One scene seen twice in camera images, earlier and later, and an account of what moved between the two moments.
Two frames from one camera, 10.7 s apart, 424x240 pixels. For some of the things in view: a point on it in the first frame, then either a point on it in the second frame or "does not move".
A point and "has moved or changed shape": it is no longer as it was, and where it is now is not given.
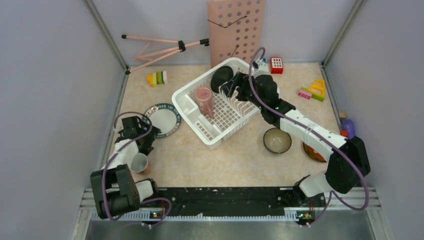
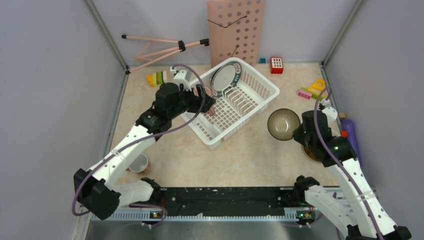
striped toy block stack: [157, 78] does not move
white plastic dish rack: [215, 116] does not move
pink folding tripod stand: [153, 56] does not move
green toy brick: [314, 96] does not move
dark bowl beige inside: [277, 141] has moved or changed shape
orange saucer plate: [313, 153] does not move
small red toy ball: [344, 133] does not move
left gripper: [146, 147] → [197, 101]
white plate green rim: [165, 117] has moved or changed shape
